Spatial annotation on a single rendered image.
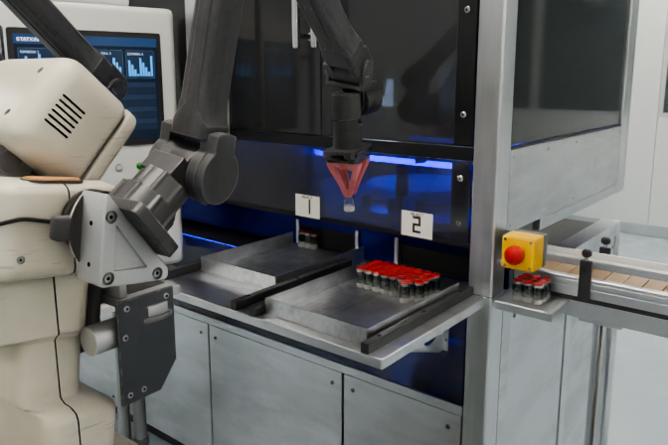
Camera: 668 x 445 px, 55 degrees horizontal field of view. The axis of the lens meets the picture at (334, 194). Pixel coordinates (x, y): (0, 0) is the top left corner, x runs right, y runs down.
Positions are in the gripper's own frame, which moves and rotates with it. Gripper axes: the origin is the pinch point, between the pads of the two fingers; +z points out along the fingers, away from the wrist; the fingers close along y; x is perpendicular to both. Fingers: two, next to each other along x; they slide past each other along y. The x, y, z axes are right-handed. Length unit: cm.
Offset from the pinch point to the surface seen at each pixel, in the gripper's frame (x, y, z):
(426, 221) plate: -8.7, 24.0, 12.7
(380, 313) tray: -5.6, 0.3, 25.6
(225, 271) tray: 37.4, 8.1, 24.8
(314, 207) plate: 24.3, 32.5, 14.4
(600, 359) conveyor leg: -48, 26, 42
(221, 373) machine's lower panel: 64, 37, 75
